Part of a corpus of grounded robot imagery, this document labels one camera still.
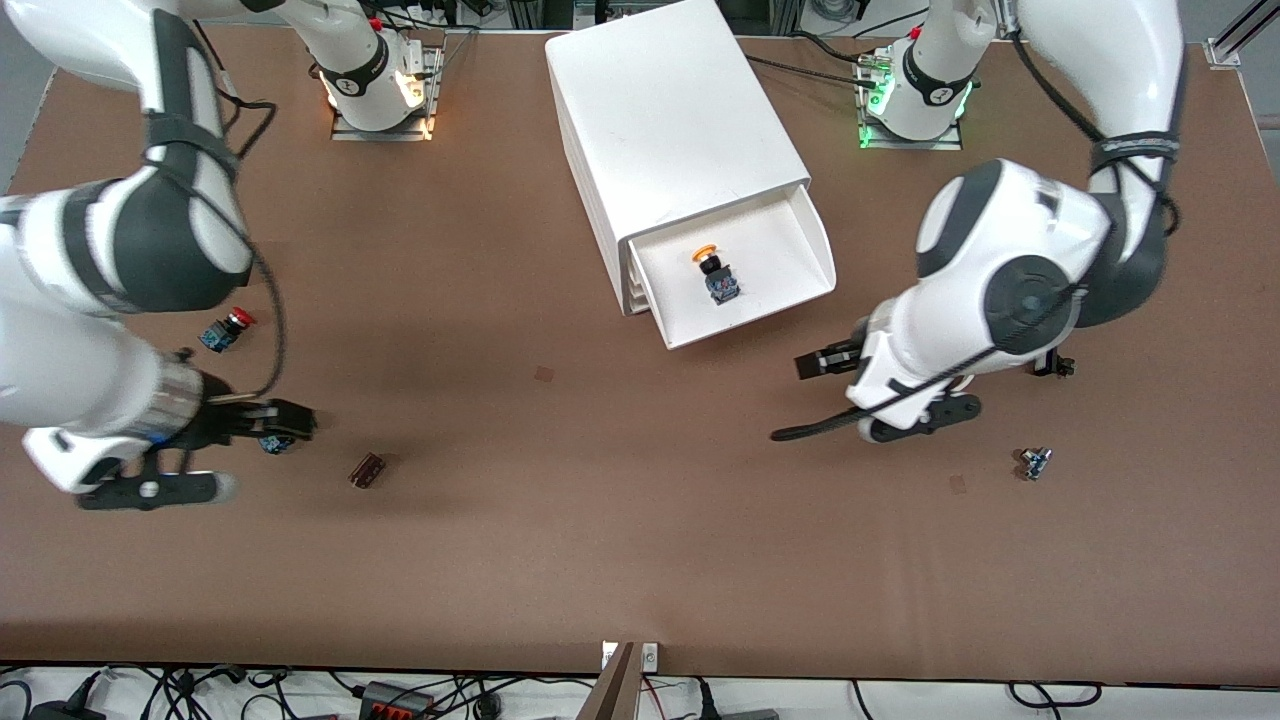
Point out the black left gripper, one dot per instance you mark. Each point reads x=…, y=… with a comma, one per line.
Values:
x=826, y=361

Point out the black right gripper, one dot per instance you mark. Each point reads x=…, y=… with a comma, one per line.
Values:
x=222, y=419

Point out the white plastic drawer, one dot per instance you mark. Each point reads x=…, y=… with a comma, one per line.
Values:
x=760, y=290
x=637, y=292
x=640, y=304
x=636, y=278

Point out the yellow push button switch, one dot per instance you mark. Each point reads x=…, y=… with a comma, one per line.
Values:
x=715, y=275

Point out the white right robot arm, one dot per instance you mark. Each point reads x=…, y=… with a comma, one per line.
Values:
x=60, y=370

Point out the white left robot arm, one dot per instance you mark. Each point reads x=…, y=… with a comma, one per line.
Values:
x=1000, y=230

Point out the white drawer cabinet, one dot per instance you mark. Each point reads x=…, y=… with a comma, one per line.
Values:
x=660, y=120

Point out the dark red cylindrical capacitor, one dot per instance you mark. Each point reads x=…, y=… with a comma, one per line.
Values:
x=367, y=470

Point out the small chrome valve fitting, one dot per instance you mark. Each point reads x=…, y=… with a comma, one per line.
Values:
x=1035, y=463

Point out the black power strip red switches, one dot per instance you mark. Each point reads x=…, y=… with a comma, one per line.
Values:
x=395, y=700

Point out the black power adapter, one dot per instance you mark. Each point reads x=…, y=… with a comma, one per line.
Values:
x=60, y=711

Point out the green push button switch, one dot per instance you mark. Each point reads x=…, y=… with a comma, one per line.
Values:
x=273, y=445

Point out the red push button switch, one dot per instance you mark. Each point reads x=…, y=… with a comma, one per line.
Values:
x=228, y=330

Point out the black switch with white face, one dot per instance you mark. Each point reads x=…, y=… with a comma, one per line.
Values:
x=1058, y=367

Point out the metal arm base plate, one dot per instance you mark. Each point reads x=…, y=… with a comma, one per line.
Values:
x=385, y=132
x=910, y=144

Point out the wooden post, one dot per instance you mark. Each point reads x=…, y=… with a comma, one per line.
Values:
x=612, y=685

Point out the aluminium frame profile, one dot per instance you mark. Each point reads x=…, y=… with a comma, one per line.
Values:
x=1240, y=35

